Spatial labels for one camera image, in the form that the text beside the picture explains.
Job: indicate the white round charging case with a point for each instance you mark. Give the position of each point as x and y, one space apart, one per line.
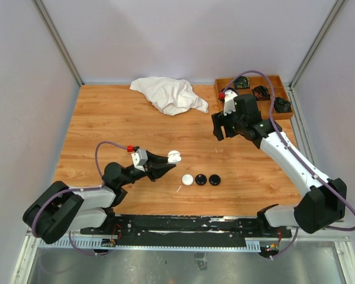
174 157

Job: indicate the grey slotted cable duct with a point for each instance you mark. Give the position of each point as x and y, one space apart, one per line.
96 244

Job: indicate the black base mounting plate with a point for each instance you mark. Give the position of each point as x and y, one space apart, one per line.
180 229

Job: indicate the white crumpled cloth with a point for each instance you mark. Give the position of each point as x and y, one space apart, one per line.
169 96

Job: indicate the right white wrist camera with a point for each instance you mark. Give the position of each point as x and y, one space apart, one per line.
229 105

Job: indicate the black charging case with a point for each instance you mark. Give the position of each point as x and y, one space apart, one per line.
200 179
215 180

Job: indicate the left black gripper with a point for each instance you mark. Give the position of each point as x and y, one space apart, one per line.
158 171

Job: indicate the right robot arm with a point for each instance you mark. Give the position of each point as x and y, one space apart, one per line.
320 205

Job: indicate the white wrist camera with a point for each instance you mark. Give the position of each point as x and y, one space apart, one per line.
229 105
139 158

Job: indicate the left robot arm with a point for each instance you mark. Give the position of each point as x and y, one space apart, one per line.
62 208

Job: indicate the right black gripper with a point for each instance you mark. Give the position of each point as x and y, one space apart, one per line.
219 120

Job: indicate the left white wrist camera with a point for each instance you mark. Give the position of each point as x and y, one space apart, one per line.
139 158

